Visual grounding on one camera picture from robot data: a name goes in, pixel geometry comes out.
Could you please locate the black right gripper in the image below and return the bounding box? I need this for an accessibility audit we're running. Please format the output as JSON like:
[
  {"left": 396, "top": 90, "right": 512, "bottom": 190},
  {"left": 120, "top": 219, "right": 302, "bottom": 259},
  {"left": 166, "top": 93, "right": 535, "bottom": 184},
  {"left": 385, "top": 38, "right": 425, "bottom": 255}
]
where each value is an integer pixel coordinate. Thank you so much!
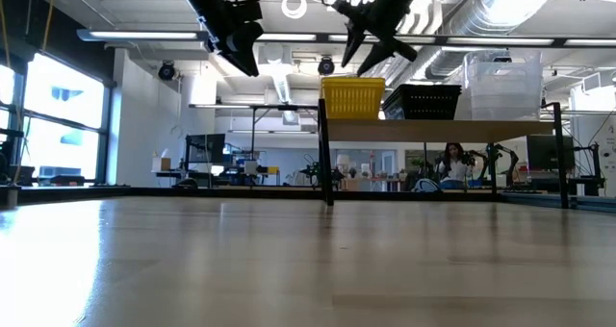
[{"left": 332, "top": 0, "right": 419, "bottom": 77}]

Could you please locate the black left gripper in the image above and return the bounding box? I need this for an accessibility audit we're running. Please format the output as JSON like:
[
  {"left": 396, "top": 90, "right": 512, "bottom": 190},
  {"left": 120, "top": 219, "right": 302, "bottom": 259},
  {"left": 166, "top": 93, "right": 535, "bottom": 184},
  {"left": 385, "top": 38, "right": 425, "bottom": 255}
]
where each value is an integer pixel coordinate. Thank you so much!
[{"left": 195, "top": 2, "right": 265, "bottom": 77}]

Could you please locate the wooden shelf with black legs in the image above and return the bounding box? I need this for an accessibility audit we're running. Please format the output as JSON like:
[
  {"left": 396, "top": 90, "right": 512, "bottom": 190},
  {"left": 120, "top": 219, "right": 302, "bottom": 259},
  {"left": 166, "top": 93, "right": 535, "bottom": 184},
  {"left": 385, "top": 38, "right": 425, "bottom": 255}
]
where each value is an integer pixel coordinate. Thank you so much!
[{"left": 316, "top": 98, "right": 570, "bottom": 210}]

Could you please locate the black computer monitor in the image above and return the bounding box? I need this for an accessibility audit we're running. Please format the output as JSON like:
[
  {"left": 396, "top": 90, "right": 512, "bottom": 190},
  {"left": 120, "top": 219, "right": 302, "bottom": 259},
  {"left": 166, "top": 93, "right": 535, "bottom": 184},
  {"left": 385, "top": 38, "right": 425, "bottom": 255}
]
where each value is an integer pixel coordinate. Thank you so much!
[
  {"left": 526, "top": 134, "right": 577, "bottom": 172},
  {"left": 185, "top": 133, "right": 227, "bottom": 165}
]

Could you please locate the person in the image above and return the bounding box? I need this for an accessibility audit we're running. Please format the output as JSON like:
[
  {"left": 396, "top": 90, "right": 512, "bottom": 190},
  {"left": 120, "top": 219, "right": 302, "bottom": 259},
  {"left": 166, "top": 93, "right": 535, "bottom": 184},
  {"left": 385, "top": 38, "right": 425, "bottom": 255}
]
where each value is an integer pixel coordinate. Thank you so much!
[{"left": 435, "top": 142, "right": 475, "bottom": 189}]

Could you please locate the white blue round device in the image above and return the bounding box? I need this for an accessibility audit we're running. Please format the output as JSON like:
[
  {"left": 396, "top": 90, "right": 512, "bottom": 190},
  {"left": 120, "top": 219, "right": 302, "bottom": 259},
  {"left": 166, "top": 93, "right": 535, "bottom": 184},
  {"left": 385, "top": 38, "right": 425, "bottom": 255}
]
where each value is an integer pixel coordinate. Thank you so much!
[{"left": 413, "top": 177, "right": 442, "bottom": 193}]

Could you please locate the large window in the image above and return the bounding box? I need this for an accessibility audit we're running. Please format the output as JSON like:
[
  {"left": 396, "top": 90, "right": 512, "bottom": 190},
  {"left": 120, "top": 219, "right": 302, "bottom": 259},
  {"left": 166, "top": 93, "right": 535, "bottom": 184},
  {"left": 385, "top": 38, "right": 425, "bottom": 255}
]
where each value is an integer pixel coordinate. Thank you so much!
[{"left": 0, "top": 51, "right": 116, "bottom": 187}]

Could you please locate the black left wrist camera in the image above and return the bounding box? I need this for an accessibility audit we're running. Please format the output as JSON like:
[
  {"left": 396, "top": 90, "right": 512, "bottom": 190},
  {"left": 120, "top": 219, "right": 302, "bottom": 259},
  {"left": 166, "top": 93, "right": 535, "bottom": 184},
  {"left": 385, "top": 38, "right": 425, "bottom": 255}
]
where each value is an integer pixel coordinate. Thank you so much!
[{"left": 234, "top": 1, "right": 265, "bottom": 25}]

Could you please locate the black cable reel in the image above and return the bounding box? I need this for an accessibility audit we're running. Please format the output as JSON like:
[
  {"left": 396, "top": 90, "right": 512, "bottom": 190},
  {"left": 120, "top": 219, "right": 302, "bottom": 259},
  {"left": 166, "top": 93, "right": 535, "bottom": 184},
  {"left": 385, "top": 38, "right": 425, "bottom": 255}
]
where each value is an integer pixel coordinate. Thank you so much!
[
  {"left": 157, "top": 60, "right": 177, "bottom": 82},
  {"left": 317, "top": 55, "right": 336, "bottom": 77}
]

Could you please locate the white cable coil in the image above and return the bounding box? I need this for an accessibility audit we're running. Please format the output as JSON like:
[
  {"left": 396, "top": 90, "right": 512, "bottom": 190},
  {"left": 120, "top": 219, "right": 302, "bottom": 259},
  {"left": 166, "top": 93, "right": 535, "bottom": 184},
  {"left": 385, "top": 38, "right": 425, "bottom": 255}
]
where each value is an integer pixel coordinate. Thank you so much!
[{"left": 280, "top": 0, "right": 308, "bottom": 20}]

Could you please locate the silver air duct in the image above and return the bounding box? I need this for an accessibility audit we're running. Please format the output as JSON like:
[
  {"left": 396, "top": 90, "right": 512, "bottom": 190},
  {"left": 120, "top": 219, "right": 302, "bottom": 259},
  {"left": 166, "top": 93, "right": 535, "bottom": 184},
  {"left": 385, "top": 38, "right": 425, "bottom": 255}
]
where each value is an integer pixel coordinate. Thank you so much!
[{"left": 423, "top": 0, "right": 562, "bottom": 81}]

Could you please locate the black aluminium table frame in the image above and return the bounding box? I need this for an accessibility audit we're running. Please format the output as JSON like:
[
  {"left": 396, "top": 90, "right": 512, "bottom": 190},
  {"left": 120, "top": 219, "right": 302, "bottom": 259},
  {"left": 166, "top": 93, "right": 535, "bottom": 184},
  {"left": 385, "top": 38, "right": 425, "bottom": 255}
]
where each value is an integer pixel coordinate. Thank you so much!
[{"left": 0, "top": 185, "right": 616, "bottom": 215}]

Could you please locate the yellow hanging cord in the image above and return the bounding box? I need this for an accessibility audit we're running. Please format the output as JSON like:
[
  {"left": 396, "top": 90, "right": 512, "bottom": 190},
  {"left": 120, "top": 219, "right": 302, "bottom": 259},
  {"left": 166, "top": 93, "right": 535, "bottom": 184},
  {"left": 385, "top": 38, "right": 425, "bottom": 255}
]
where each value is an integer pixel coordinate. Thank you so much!
[{"left": 41, "top": 0, "right": 55, "bottom": 54}]

